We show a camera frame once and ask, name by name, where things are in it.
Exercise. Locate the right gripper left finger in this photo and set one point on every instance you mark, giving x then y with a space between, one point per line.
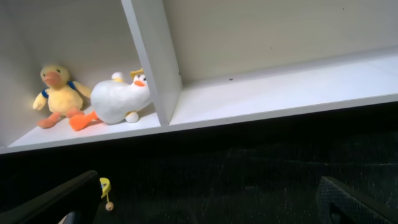
56 205

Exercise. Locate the yellow plush duck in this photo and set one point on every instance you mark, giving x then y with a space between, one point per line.
62 98

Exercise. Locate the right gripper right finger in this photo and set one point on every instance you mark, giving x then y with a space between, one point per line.
345 205

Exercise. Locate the white shelf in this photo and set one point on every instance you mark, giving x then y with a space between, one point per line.
280 93

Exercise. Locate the white plush duck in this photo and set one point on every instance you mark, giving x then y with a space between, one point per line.
118 99

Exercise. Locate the yellow rattle drum toy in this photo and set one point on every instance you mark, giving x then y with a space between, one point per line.
105 186

